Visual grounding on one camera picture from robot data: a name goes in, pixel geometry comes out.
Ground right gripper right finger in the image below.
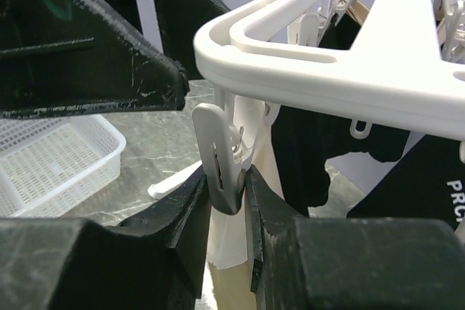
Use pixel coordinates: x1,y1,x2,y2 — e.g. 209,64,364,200
245,168,464,309

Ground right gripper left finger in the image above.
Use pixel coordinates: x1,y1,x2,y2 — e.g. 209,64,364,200
1,169,211,309

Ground tan underwear with cream waistband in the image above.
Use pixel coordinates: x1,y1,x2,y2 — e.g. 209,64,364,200
206,97,283,309

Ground white clip hanger frame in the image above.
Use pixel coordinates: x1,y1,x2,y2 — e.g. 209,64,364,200
192,0,464,215

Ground metal clothes rack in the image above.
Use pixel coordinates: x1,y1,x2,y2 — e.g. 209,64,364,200
147,168,195,200

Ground white plastic laundry basket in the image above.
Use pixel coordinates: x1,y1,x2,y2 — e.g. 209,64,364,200
1,115,126,217

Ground black hanging garment right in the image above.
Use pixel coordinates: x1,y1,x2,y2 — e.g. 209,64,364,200
271,106,464,229

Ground black hanging garments left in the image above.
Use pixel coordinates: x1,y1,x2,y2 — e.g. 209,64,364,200
318,1,370,50

